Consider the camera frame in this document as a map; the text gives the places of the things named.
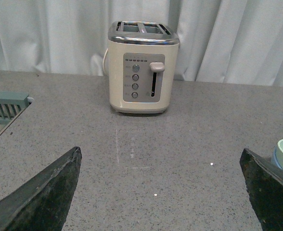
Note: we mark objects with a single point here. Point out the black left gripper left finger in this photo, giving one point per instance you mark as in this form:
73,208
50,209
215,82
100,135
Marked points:
43,202

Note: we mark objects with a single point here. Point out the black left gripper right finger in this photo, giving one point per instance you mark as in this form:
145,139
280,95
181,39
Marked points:
264,184

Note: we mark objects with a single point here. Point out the white curtain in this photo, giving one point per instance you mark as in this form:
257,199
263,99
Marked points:
227,41

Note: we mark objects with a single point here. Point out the blue bowl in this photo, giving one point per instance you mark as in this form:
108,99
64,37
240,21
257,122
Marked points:
275,159

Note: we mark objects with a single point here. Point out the cream two-slot toaster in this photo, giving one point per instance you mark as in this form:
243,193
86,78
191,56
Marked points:
141,66

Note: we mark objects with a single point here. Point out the green dish rack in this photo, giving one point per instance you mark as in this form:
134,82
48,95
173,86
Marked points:
12,104

